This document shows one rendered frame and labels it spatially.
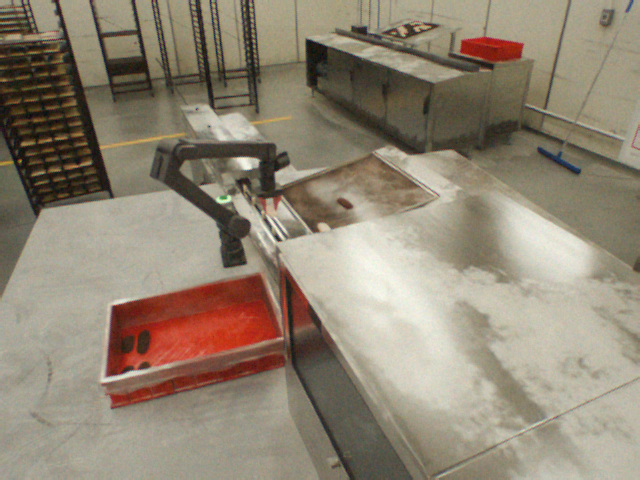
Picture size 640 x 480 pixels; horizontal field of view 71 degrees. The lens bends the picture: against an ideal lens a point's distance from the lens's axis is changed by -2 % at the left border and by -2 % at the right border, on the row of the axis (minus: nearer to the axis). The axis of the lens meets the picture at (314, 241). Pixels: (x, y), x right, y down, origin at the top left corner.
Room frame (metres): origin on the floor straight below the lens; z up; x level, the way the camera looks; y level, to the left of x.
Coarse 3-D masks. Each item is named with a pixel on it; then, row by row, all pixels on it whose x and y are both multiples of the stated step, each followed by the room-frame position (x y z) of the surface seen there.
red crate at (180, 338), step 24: (216, 312) 1.09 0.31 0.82; (240, 312) 1.09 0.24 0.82; (264, 312) 1.09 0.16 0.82; (120, 336) 0.99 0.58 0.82; (168, 336) 0.99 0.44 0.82; (192, 336) 0.99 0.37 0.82; (216, 336) 0.99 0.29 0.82; (240, 336) 0.98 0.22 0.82; (264, 336) 0.98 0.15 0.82; (120, 360) 0.90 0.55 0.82; (144, 360) 0.90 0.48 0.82; (168, 360) 0.90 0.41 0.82; (264, 360) 0.85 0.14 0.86; (168, 384) 0.78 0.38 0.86; (192, 384) 0.80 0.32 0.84
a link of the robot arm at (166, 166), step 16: (160, 144) 1.28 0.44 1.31; (176, 144) 1.25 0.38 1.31; (160, 160) 1.25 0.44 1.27; (176, 160) 1.24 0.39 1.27; (160, 176) 1.22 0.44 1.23; (176, 176) 1.24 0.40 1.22; (176, 192) 1.27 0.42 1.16; (192, 192) 1.28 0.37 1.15; (208, 208) 1.32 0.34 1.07; (224, 208) 1.36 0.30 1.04; (224, 224) 1.35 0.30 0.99; (240, 224) 1.38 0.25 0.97
